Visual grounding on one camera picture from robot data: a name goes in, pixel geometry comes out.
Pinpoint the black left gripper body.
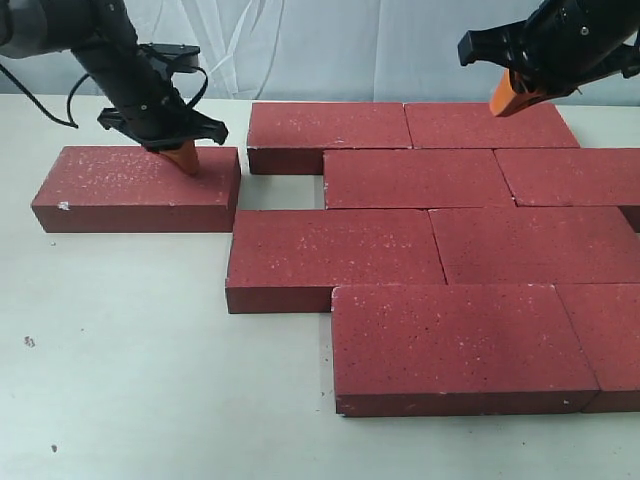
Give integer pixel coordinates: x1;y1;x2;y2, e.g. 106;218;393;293
72;44;228;153

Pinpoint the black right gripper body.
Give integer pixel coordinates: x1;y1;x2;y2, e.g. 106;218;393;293
458;0;638;97

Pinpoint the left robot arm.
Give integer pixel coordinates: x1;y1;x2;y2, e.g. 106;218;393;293
1;0;228;175

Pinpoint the red brick right third row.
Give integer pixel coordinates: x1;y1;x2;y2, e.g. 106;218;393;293
494;148;639;231

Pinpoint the red brick middle row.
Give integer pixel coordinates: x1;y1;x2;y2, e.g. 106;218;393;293
429;207;639;284

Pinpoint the red brick front right row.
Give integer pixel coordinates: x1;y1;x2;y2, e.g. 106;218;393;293
556;284;639;414

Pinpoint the red brick front left row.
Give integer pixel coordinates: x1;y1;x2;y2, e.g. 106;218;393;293
331;284;600;417

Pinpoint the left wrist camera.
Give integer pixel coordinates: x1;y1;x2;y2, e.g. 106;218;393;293
139;43;200;78

